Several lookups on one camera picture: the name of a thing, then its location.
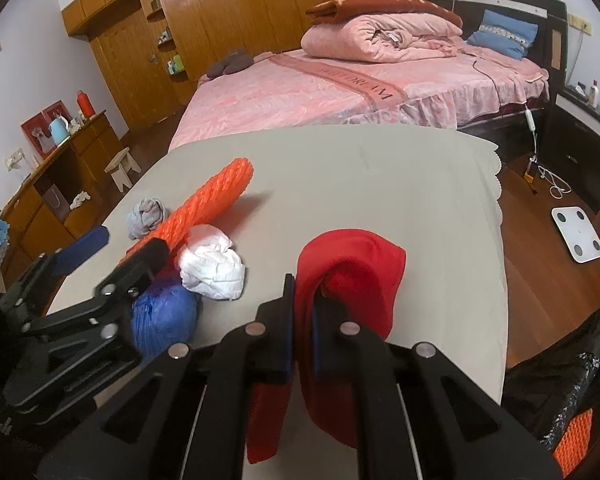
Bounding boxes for blue plastic bag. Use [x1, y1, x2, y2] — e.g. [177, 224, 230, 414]
[132, 274, 200, 366]

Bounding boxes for white paper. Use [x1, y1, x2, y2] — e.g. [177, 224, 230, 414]
[175, 224, 246, 300]

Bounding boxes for orange foam net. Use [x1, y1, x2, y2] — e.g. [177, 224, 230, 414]
[553, 410, 593, 478]
[123, 158, 253, 261]

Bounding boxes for red glove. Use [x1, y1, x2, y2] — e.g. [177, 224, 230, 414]
[244, 227, 408, 465]

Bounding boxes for black trash bin with liner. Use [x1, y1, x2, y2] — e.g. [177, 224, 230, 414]
[501, 308, 600, 479]

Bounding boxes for grey balled sock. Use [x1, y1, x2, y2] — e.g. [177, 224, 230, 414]
[126, 198, 170, 240]

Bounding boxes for wooden sideboard cabinet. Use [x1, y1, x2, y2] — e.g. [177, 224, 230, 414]
[0, 113, 122, 286]

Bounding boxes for small white wooden stool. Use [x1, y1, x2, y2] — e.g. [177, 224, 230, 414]
[105, 148, 142, 193]

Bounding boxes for red picture frames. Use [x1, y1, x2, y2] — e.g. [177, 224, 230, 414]
[20, 101, 72, 160]

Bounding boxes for light blue kettle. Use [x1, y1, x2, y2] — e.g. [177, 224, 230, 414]
[50, 115, 70, 146]

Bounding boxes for red thermos bottle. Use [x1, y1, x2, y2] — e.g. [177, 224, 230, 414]
[76, 90, 96, 119]

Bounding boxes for pink sheeted bed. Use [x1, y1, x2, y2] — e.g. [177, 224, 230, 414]
[170, 44, 550, 148]

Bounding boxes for wooden wardrobe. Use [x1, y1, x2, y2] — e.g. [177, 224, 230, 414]
[61, 0, 325, 130]

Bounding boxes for white bathroom scale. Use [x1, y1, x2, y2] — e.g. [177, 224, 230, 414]
[550, 206, 600, 264]

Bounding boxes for pink folded quilt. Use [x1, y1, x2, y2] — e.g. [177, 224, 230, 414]
[301, 13, 462, 64]

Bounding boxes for black white nightstand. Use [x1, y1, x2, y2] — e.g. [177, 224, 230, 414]
[540, 89, 600, 214]

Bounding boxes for brown folded blanket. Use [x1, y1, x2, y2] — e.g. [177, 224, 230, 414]
[306, 0, 463, 28]

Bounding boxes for white lotion bottle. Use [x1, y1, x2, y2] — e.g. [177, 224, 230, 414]
[588, 80, 600, 108]

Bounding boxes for blue pillow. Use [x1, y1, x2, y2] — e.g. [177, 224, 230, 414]
[466, 10, 539, 61]

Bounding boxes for black bed headboard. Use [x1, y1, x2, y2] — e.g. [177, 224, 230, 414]
[383, 0, 570, 82]

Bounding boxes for white charger cable floor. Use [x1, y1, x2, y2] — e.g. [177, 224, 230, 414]
[524, 106, 572, 200]

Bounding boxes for wall power outlet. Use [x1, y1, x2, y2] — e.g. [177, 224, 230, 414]
[568, 14, 593, 36]

